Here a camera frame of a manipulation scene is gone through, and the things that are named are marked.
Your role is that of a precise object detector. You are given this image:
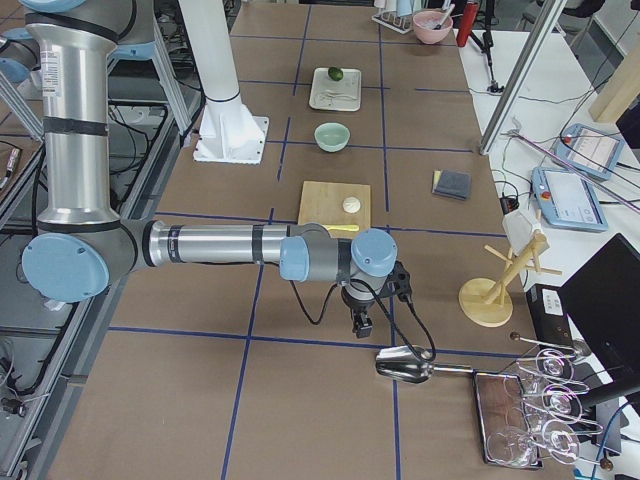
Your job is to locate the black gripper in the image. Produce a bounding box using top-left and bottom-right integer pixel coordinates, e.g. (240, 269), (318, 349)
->
(341, 282), (380, 337)

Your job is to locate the white steamed bun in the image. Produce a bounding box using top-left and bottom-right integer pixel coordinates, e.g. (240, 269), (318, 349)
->
(342, 196), (364, 215)

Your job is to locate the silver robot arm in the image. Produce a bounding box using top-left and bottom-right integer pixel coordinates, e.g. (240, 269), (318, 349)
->
(22, 1), (406, 338)

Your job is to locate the mint green bowl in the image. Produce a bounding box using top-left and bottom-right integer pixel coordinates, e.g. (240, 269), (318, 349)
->
(314, 122), (350, 153)

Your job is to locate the pink bowl with ice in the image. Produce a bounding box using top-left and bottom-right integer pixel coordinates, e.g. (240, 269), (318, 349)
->
(412, 10), (453, 45)

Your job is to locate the metal scoop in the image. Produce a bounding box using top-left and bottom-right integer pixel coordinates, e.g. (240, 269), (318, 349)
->
(375, 345), (474, 384)

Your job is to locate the yellow plastic knife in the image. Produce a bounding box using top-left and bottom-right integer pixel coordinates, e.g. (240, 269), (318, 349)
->
(322, 224), (360, 232)

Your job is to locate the wooden mug tree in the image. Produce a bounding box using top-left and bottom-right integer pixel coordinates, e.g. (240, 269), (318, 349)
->
(458, 229), (562, 328)

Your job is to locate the wooden cutting board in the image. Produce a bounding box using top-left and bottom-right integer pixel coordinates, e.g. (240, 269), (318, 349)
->
(298, 180), (371, 230)

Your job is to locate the grey yellow sponge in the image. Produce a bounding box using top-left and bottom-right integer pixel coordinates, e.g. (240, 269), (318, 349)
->
(432, 170), (471, 200)

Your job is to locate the dark glass rack tray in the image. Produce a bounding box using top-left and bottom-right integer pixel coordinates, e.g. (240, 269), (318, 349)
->
(472, 371), (543, 471)

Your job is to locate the white rectangular tray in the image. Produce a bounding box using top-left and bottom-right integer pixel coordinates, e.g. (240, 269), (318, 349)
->
(309, 67), (362, 112)

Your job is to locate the near blue teach pendant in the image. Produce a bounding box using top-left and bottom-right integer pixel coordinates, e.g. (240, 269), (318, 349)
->
(531, 167), (608, 232)

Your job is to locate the blue teach pendant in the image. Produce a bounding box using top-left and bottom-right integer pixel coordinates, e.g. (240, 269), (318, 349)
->
(531, 167), (608, 232)
(554, 123), (624, 180)

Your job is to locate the black monitor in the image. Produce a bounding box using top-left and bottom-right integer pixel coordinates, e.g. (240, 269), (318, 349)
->
(560, 233), (639, 402)

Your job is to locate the green lime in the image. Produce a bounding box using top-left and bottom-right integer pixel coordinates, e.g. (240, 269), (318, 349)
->
(328, 67), (344, 81)

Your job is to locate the far blue teach pendant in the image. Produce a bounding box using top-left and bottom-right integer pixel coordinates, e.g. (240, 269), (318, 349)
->
(554, 123), (624, 180)

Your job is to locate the black tripod stick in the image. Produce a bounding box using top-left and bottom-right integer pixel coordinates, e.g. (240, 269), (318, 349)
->
(470, 0), (504, 94)

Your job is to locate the metal muddler stick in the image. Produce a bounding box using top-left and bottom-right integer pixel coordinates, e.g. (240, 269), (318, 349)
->
(434, 3), (455, 30)

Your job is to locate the red cylinder bottle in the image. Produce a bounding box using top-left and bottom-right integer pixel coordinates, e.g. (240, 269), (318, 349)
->
(456, 1), (479, 48)

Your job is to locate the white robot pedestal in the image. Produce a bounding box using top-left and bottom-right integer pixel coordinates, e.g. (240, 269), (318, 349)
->
(179, 0), (269, 165)

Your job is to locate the white wire cup rack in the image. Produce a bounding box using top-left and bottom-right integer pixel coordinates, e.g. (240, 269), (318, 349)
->
(371, 10), (412, 35)

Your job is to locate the aluminium frame post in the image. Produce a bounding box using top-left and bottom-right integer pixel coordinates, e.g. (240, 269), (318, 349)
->
(479, 0), (567, 155)

